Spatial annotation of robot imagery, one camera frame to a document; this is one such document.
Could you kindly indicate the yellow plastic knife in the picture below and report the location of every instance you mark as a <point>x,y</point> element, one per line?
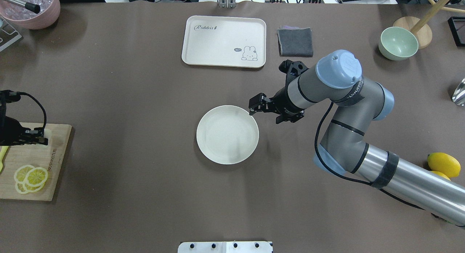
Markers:
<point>3,152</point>

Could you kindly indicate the metal scoop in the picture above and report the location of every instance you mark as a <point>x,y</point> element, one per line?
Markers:
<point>458,96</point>

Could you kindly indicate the lemon slices stack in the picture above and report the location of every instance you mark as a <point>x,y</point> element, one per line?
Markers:
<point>30,179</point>

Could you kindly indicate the wooden cup tree stand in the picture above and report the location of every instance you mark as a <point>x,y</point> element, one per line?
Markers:
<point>419,27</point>

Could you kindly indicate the mint green bowl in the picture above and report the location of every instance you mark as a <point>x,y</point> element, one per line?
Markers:
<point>397,43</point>

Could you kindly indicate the yellow lemon outer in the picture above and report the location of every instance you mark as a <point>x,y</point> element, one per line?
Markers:
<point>444,163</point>

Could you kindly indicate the yellow lemon near lime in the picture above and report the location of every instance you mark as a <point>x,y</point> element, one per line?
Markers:
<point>441,174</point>

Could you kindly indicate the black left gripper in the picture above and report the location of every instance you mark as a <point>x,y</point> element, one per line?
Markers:
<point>8,130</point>

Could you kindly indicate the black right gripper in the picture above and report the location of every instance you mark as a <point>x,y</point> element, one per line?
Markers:
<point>284,102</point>

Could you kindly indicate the grey folded cloth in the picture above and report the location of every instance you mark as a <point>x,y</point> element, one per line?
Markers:
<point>295,42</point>

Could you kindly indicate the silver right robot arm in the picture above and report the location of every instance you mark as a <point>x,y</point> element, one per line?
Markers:
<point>342,150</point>

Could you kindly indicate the cream rabbit serving tray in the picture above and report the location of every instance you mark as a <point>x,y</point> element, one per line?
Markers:
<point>224,42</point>

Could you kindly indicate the pink bowl with ice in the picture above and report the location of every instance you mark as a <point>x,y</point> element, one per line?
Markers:
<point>31,14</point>

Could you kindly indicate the wooden cutting board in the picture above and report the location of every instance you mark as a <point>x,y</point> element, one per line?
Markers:
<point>49,157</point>

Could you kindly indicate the white cup rack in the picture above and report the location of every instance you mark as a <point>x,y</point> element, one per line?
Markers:
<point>8,34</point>

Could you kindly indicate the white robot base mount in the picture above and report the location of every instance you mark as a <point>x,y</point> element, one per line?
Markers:
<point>226,247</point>

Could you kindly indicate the metal muddler black tip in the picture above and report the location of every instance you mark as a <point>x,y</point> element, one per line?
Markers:
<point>24,4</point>

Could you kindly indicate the cream round plate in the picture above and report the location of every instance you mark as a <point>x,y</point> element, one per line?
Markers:
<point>227,135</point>

